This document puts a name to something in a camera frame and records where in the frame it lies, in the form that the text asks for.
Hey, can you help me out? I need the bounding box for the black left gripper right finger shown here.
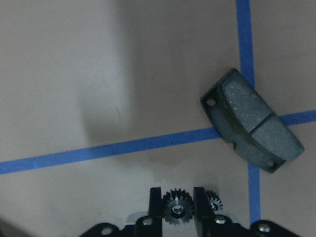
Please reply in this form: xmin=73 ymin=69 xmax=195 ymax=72
xmin=193 ymin=187 xmax=236 ymax=237

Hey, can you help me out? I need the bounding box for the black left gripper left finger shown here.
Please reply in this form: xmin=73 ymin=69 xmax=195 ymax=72
xmin=134 ymin=187 xmax=162 ymax=237

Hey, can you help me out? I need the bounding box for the small black bearing gear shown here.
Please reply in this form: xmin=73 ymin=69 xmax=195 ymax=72
xmin=162 ymin=189 xmax=194 ymax=226
xmin=206 ymin=190 xmax=223 ymax=211

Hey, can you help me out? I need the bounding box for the small black brake pad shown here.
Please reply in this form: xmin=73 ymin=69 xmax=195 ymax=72
xmin=200 ymin=68 xmax=305 ymax=173

